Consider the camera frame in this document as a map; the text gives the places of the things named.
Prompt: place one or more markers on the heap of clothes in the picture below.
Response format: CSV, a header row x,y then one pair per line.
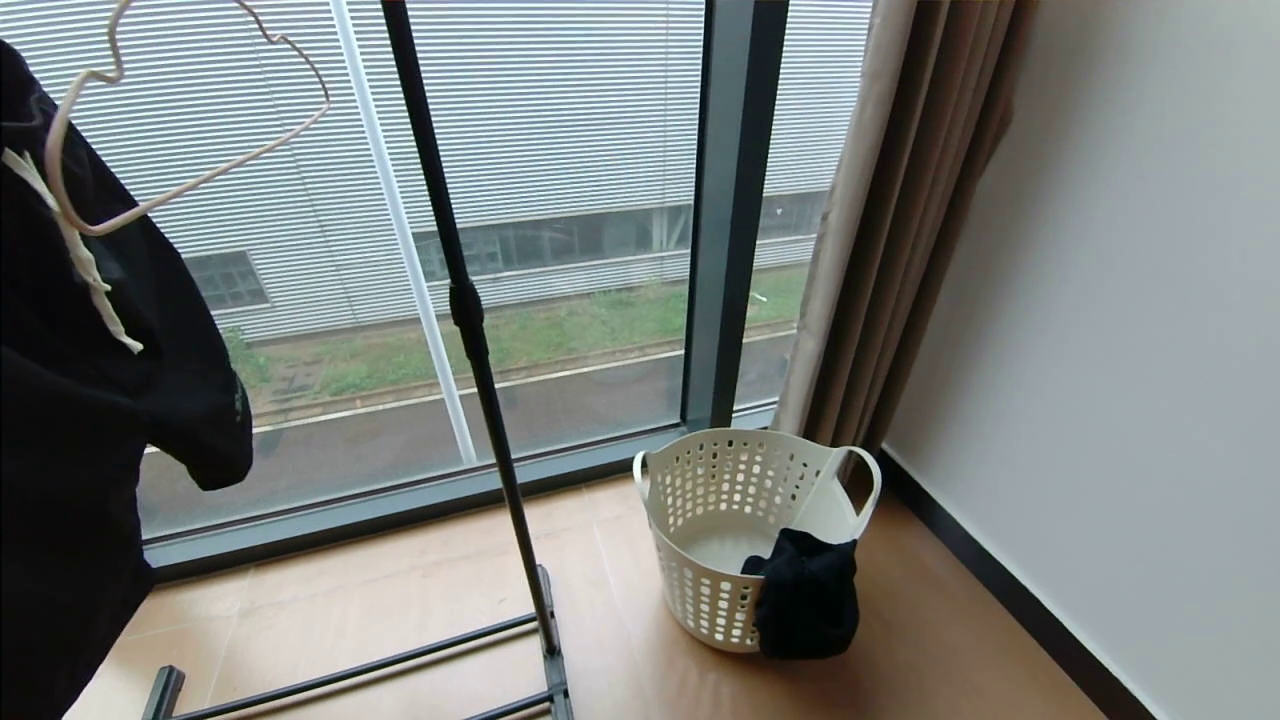
x,y
810,600

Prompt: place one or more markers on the black shorts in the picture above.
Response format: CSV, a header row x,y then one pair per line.
x,y
80,450

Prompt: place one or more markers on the white laundry basket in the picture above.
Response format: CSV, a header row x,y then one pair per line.
x,y
720,490

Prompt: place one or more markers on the black clothes rack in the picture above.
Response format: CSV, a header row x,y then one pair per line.
x,y
470,320

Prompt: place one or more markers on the pink clothes hanger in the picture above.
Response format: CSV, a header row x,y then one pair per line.
x,y
200,182

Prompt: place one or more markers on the window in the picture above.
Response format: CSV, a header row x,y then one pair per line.
x,y
600,120

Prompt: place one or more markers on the beige curtain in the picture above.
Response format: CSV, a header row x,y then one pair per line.
x,y
900,250

